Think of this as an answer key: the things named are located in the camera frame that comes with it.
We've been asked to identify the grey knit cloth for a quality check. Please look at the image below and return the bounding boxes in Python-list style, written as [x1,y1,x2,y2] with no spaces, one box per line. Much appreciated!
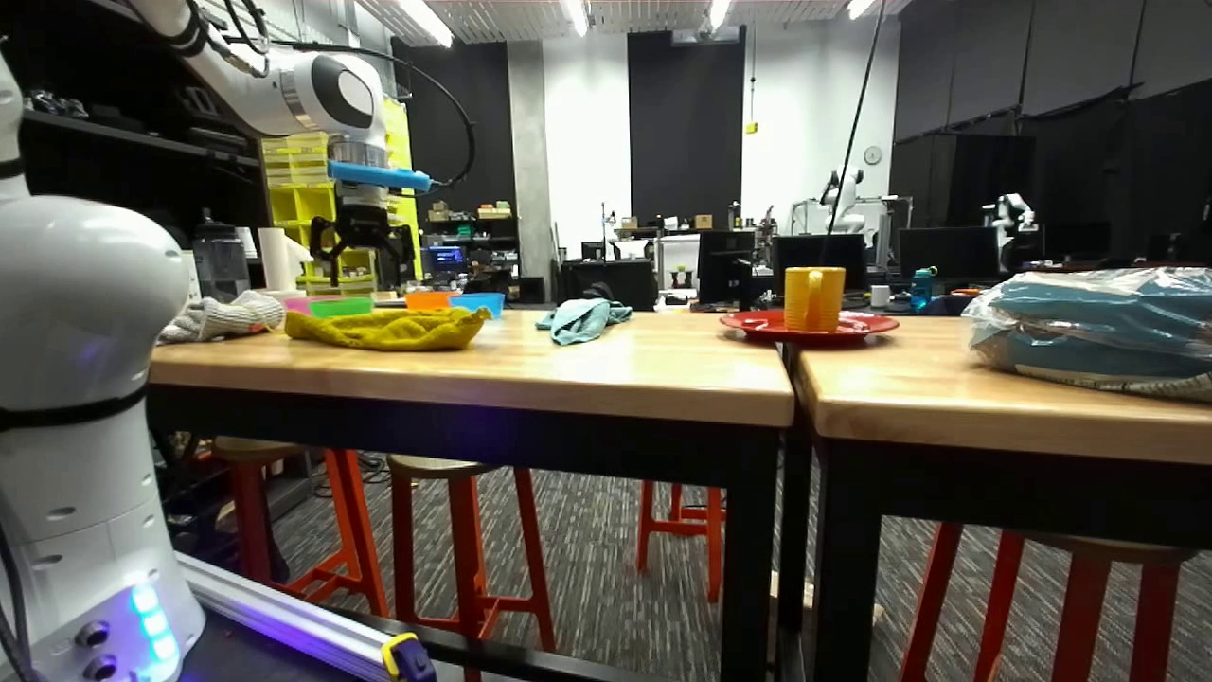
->
[158,289,291,347]

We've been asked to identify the yellow storage bin shelf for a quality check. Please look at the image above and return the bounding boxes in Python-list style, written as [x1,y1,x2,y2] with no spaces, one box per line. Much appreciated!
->
[257,95,427,296]

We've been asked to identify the tall white container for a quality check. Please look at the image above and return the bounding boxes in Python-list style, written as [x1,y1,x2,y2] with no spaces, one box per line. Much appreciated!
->
[257,225,314,296]

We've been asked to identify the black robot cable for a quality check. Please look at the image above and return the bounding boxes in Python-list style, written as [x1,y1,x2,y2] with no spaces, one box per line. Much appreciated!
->
[268,33,483,195]

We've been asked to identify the blue bottle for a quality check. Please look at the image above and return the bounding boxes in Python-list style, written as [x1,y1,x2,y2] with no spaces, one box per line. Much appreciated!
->
[911,260,942,316]

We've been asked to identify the yellow cup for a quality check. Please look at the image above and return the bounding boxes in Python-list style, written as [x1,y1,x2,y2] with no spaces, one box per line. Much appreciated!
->
[782,260,848,332]

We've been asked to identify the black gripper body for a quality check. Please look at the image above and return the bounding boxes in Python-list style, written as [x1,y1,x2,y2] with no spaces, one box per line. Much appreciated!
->
[330,201,397,259]

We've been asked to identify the red plate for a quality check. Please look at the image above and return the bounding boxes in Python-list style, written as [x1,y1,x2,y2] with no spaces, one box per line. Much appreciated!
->
[719,306,903,347]

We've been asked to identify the teal cloth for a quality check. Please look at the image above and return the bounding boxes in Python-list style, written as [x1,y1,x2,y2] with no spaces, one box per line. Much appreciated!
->
[536,296,638,347]

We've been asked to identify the orange metal stool wooden seat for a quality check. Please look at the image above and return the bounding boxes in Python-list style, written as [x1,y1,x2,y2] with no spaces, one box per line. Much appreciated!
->
[386,450,561,654]
[632,479,731,605]
[903,522,1190,682]
[204,432,389,623]

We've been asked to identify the yellow knit cloth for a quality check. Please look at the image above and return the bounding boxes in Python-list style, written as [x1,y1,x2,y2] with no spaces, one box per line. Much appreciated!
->
[279,305,492,355]

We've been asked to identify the blue plastic bowl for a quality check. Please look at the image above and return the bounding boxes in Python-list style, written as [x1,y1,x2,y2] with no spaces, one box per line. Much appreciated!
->
[449,289,509,322]

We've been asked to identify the green plastic bowl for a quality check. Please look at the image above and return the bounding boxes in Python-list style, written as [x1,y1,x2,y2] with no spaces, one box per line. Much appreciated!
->
[307,293,380,322]

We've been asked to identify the metal rail with yellow clip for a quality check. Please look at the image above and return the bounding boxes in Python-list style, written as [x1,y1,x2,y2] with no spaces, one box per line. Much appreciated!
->
[176,550,439,682]

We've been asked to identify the wooden table black frame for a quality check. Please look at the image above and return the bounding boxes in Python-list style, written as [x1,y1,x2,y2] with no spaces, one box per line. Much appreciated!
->
[793,316,1212,682]
[143,306,802,682]

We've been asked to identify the grey blender jar black lid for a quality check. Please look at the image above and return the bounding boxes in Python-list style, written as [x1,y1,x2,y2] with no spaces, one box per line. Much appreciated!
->
[194,225,257,306]

